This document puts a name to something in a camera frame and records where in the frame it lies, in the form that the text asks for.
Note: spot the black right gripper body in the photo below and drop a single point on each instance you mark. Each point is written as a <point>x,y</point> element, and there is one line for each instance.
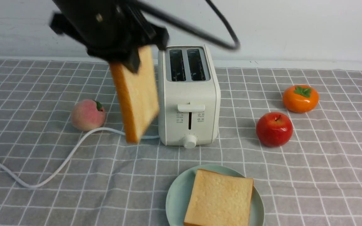
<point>111,30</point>

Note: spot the grey checked tablecloth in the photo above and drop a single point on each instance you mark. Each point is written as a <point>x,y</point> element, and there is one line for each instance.
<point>315,179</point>

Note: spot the toast slice slot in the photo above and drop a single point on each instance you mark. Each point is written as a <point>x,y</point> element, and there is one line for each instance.
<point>137,95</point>
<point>219,200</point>

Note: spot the pink peach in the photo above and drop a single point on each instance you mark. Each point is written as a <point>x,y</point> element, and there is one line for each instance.
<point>88,115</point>

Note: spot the red apple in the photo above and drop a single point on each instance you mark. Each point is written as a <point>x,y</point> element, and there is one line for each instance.
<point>274,129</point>

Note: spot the light green plate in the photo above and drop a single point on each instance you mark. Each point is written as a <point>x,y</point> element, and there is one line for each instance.
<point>179,194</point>

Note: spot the orange persimmon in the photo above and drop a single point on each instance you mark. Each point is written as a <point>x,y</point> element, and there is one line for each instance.
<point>300,98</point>

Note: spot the white two-slot toaster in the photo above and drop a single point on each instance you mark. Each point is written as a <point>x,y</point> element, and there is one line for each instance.
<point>189,96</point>

